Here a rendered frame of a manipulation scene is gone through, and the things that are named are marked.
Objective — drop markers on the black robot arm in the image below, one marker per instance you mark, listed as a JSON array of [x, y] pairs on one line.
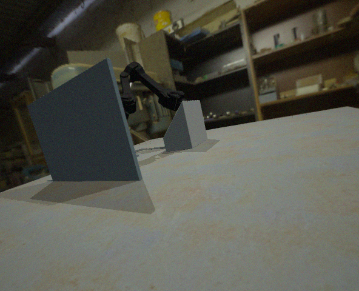
[[167, 97]]

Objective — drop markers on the dark grey flat panel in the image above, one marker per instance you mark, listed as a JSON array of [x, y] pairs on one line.
[[83, 131]]

